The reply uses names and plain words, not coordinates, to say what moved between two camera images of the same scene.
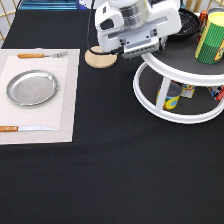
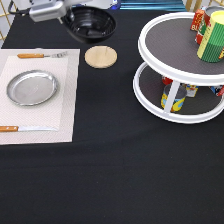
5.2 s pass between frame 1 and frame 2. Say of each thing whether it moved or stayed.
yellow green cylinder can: stayed
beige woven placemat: stayed
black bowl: moved
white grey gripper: moved
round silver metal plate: stayed
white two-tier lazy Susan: moved
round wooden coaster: stayed
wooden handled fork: stayed
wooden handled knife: stayed
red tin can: moved
